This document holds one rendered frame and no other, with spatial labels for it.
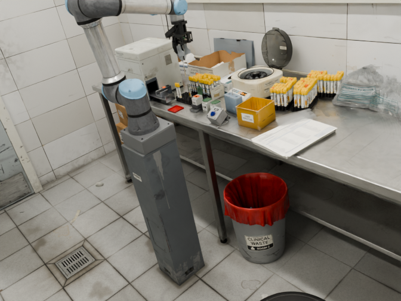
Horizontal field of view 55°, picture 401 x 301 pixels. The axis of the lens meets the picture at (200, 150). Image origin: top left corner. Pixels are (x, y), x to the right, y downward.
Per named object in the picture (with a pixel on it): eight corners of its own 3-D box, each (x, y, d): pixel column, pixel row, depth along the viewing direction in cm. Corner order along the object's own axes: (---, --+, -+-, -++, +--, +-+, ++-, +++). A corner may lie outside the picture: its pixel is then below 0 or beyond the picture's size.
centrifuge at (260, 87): (222, 98, 220) (219, 77, 214) (261, 81, 231) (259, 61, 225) (248, 108, 201) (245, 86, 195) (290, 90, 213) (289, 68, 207)
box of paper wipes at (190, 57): (175, 72, 276) (172, 55, 270) (187, 67, 282) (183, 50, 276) (197, 75, 261) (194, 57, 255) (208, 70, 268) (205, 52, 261)
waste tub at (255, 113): (237, 125, 186) (234, 106, 181) (254, 114, 194) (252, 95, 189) (259, 131, 177) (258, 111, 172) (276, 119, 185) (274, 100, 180)
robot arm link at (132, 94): (135, 117, 172) (127, 90, 165) (119, 111, 181) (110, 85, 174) (156, 106, 178) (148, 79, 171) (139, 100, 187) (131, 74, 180)
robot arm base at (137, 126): (135, 139, 176) (129, 120, 171) (124, 128, 187) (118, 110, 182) (164, 126, 181) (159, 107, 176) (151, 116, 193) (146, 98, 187)
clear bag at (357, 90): (327, 105, 188) (327, 69, 179) (339, 91, 200) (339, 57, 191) (383, 111, 173) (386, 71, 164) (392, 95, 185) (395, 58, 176)
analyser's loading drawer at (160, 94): (147, 96, 237) (145, 88, 234) (156, 92, 240) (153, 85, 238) (166, 103, 222) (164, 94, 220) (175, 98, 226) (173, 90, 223)
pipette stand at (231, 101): (224, 113, 202) (221, 95, 197) (234, 108, 204) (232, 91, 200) (236, 117, 194) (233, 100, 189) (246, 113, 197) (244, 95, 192)
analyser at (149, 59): (126, 93, 254) (113, 49, 240) (159, 79, 268) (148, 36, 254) (152, 102, 233) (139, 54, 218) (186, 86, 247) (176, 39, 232)
